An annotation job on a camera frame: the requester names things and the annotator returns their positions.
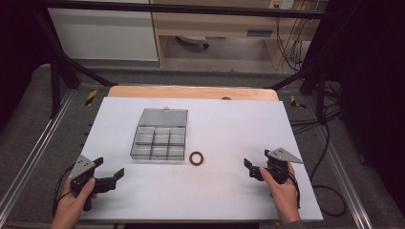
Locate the person's left hand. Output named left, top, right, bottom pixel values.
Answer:
left=51, top=177, right=97, bottom=229

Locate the wooden desk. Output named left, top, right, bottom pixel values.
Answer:
left=149, top=0, right=329, bottom=70

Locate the black cable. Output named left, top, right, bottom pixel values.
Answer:
left=309, top=122, right=348, bottom=218
left=52, top=163, right=76, bottom=218

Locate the white table board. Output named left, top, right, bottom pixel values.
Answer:
left=79, top=96, right=325, bottom=222

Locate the person's right hand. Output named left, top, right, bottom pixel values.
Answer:
left=259, top=161, right=302, bottom=225

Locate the aluminium rail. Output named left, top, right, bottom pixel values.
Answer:
left=318, top=124, right=374, bottom=229
left=0, top=91, right=76, bottom=220

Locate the brown rubber ring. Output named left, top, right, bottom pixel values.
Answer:
left=188, top=151, right=205, bottom=167

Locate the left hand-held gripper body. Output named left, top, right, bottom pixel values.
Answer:
left=68, top=155, right=117, bottom=212

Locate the white cabinet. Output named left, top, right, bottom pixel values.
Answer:
left=47, top=0, right=160, bottom=62

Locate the office chair base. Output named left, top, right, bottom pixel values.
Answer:
left=176, top=35, right=210, bottom=50

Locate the white wall socket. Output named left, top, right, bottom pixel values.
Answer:
left=267, top=0, right=295, bottom=10

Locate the clear plastic compartment box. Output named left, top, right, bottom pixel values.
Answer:
left=129, top=107, right=189, bottom=161

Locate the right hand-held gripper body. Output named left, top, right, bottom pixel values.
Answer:
left=249, top=147, right=304, bottom=185

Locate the yellow black striped tape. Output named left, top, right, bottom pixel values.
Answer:
left=84, top=89, right=98, bottom=107
left=289, top=94, right=308, bottom=110

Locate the black metal frame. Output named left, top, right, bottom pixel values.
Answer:
left=32, top=0, right=339, bottom=126

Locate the bundle of black cables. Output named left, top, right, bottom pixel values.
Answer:
left=275, top=0, right=319, bottom=73

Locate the wooden table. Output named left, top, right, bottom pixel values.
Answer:
left=107, top=85, right=280, bottom=102

